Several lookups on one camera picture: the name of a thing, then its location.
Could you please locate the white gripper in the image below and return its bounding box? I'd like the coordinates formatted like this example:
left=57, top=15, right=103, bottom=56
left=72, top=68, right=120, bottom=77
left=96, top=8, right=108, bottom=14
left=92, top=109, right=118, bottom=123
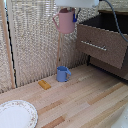
left=54, top=0, right=100, bottom=24

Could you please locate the pink cup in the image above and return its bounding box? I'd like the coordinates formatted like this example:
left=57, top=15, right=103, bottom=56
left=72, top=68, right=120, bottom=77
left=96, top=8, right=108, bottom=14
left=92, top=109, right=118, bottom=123
left=52, top=8, right=76, bottom=35

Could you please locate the silver drawer handle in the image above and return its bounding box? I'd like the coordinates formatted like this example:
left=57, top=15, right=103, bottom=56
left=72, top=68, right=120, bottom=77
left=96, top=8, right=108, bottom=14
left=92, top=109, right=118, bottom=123
left=80, top=40, right=108, bottom=52

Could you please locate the dark wooden cabinet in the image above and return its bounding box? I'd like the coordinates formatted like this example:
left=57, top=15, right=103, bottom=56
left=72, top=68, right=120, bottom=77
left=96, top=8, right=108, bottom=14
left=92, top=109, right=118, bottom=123
left=87, top=8, right=128, bottom=83

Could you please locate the bamboo screen panel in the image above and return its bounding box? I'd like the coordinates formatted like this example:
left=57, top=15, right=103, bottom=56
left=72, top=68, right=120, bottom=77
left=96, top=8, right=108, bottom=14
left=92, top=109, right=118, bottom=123
left=63, top=5, right=101, bottom=70
left=7, top=0, right=63, bottom=88

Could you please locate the blue mug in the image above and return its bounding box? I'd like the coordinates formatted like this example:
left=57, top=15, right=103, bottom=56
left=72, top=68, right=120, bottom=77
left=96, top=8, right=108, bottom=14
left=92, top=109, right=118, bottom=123
left=55, top=65, right=72, bottom=83

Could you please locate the yellow block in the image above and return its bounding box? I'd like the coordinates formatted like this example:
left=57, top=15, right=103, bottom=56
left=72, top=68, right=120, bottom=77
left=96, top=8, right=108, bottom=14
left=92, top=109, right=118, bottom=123
left=37, top=79, right=52, bottom=91

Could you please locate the white patterned plate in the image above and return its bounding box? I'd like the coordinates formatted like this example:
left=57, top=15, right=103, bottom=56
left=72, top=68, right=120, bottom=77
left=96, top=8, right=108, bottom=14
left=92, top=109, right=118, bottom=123
left=0, top=99, right=39, bottom=128

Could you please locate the wooden post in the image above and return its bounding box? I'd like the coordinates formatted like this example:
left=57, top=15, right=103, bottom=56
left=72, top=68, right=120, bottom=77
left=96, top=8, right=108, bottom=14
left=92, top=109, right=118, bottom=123
left=55, top=32, right=67, bottom=68

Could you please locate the grey cable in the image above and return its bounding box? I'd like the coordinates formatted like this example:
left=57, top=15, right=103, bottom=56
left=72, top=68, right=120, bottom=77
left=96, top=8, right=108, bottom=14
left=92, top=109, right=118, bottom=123
left=99, top=0, right=128, bottom=44

